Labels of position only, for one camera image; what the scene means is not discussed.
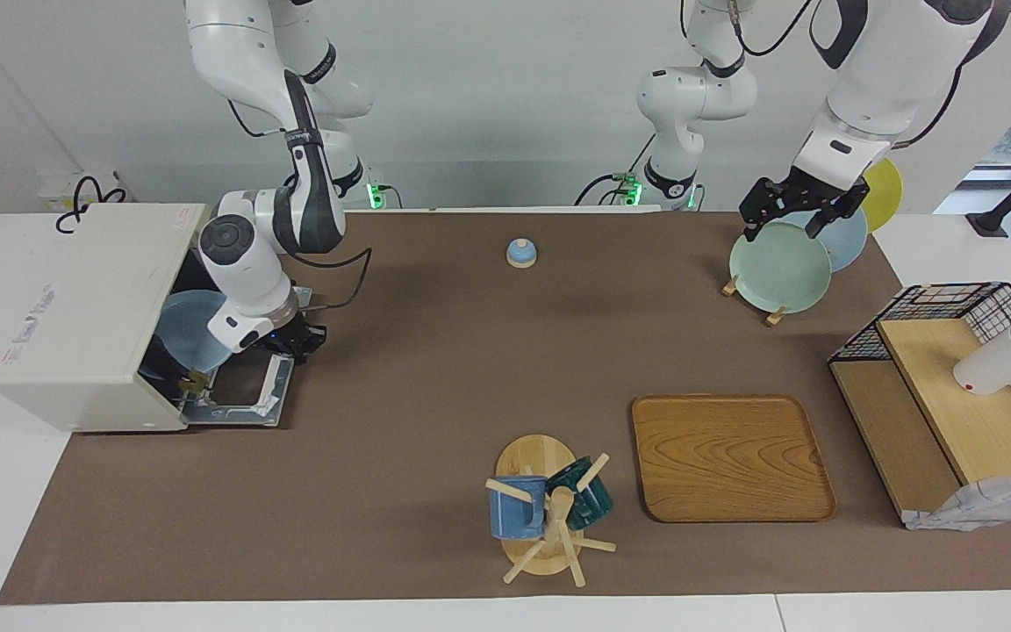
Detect light blue serving plate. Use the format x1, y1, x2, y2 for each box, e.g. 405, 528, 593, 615
159, 290, 236, 374

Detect cream toaster oven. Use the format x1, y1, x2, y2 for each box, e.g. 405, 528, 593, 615
0, 204, 210, 433

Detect light blue racked plate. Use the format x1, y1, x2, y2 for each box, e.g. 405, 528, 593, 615
813, 206, 869, 273

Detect pale green plate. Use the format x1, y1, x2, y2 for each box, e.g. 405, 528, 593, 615
729, 221, 833, 314

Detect yellow plate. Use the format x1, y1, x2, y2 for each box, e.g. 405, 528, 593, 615
861, 158, 904, 233

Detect wooden plate rack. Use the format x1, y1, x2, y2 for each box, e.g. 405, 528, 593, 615
722, 274, 792, 327

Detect brown table mat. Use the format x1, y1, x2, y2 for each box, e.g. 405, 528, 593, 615
0, 211, 1011, 607

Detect white cup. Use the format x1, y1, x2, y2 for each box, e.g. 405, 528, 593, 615
953, 325, 1011, 396

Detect wooden serving tray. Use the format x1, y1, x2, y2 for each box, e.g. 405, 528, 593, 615
631, 394, 837, 524

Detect wooden mug tree stand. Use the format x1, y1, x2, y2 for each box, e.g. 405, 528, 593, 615
485, 434, 618, 587

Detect blue mug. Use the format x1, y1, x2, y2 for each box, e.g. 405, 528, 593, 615
488, 474, 549, 540

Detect white power strip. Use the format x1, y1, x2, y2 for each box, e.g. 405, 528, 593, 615
36, 171, 125, 212

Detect dark green mug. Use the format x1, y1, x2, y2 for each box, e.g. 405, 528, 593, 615
545, 456, 614, 530

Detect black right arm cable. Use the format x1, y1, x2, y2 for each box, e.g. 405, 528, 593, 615
298, 248, 373, 313

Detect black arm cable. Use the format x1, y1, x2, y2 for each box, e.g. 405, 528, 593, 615
729, 0, 967, 150
298, 248, 373, 313

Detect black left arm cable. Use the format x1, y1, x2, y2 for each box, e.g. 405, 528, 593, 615
729, 0, 967, 150

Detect wooden shelf with wire mesh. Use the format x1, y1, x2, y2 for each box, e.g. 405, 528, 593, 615
828, 283, 1011, 532

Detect black oven power cable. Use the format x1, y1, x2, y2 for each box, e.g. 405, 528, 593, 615
54, 176, 129, 233

